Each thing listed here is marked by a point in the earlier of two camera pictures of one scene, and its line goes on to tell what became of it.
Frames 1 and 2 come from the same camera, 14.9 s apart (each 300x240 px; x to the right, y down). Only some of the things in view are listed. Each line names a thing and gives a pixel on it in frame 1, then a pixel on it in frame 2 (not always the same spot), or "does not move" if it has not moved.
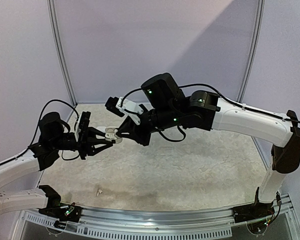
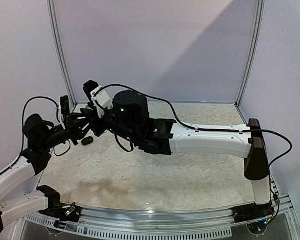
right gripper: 140,126 -> 95,122
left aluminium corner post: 50,7 does not move
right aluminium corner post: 256,37 does not move
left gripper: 89,147 -> 73,126
